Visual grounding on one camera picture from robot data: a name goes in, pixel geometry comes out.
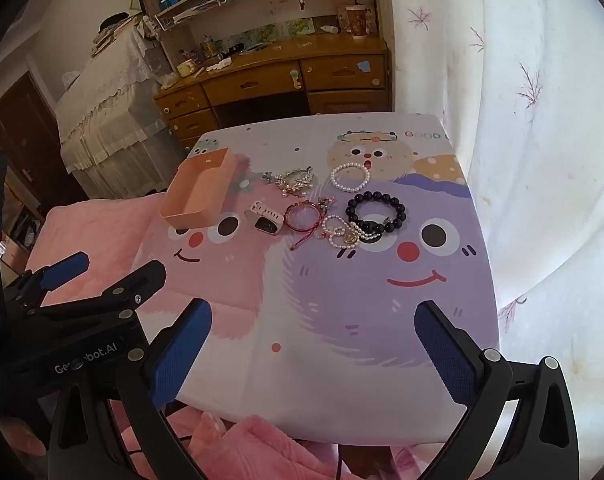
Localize white wire rack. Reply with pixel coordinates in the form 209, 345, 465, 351
154, 0, 243, 32

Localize white lace furniture cover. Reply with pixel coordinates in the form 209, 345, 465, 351
56, 24, 183, 202

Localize pink plastic box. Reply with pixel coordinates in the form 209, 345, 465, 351
160, 147, 237, 229

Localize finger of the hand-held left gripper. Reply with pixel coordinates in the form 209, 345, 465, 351
4, 252, 91, 307
29, 259, 168, 323

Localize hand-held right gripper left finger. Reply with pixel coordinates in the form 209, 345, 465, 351
49, 298, 213, 480

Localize white strap watch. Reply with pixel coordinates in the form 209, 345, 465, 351
245, 201, 286, 235

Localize black bead bracelet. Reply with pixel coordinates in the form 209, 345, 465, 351
345, 190, 407, 233

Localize cartoon printed tablecloth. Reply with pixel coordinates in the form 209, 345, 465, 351
132, 112, 501, 448

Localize pink blanket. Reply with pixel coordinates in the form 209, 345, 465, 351
24, 191, 367, 480

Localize crystal leaf necklace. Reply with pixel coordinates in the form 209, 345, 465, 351
276, 166, 317, 197

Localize red string bracelet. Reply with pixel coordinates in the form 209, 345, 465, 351
285, 199, 323, 252

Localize white floral curtain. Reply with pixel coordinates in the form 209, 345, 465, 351
382, 0, 604, 411

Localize dark wooden door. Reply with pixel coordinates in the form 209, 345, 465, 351
0, 71, 88, 213

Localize white pearl bracelet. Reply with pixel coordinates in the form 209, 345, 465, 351
330, 162, 371, 193

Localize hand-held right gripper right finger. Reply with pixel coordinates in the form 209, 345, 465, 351
414, 299, 581, 480

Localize wooden desk with drawers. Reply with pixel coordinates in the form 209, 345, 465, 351
154, 34, 391, 152

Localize pearl bracelet with gold charm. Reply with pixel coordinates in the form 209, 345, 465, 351
320, 214, 383, 251

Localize patterned paper cup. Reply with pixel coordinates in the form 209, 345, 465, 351
345, 5, 368, 41

